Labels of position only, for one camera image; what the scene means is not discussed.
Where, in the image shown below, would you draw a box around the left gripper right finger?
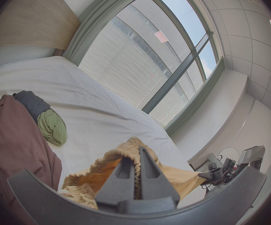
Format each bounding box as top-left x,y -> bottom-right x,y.
135,146 -> 181,206

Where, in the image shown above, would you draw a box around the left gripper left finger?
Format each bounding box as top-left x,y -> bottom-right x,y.
95,157 -> 136,208

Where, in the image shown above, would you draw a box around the tan shorts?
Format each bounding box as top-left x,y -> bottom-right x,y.
59,136 -> 207,210

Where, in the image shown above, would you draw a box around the bed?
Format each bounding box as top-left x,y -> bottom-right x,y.
0,0 -> 197,220

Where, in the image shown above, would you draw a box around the green garment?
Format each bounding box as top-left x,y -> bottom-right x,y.
37,109 -> 68,147

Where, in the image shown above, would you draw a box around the brown garment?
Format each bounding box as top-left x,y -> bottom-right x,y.
0,95 -> 63,220

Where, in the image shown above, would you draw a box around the black garment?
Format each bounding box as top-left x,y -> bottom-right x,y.
12,90 -> 51,124

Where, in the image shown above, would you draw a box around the window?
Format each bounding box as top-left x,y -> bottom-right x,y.
78,0 -> 220,128

